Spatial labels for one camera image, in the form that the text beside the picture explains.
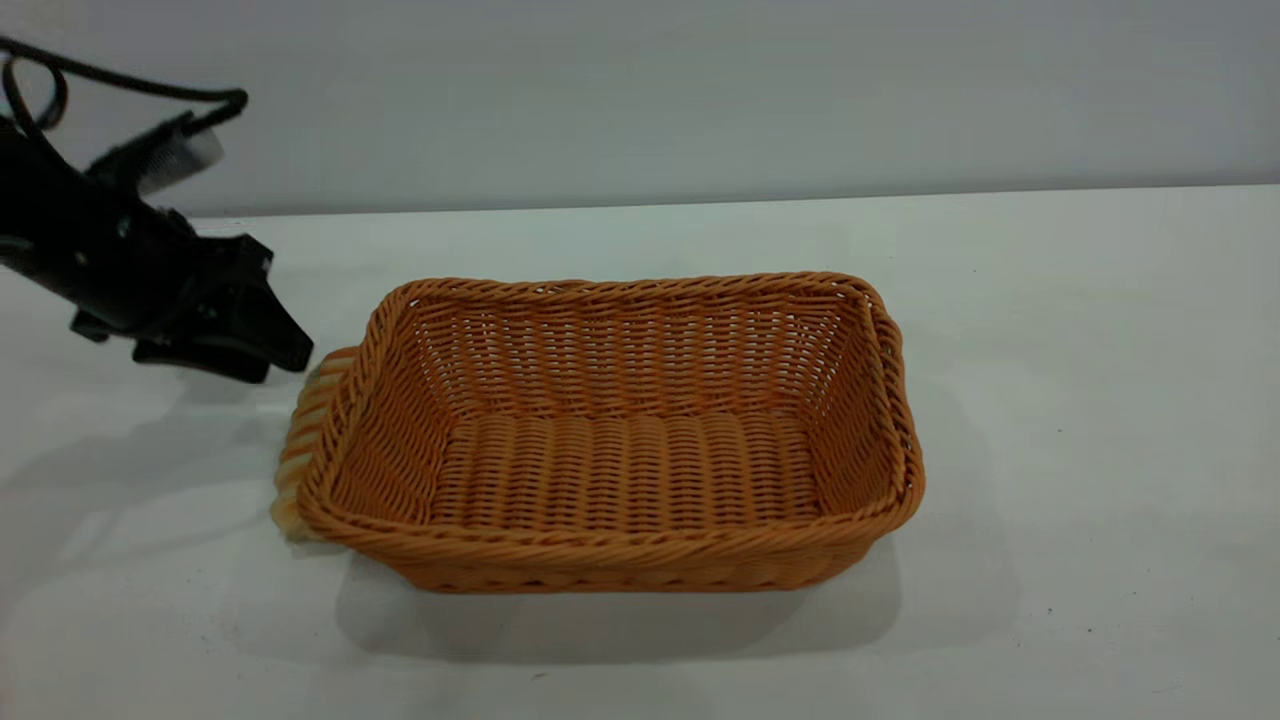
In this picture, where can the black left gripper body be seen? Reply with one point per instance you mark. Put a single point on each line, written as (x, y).
(120, 265)

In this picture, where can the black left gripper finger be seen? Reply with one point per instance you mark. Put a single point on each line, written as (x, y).
(215, 358)
(265, 330)

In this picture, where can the striped orange bread roll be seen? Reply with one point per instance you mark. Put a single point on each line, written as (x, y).
(305, 440)

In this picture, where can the orange woven wicker basket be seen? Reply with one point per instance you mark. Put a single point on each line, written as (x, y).
(620, 470)

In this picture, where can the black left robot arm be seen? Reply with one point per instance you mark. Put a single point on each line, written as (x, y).
(15, 200)

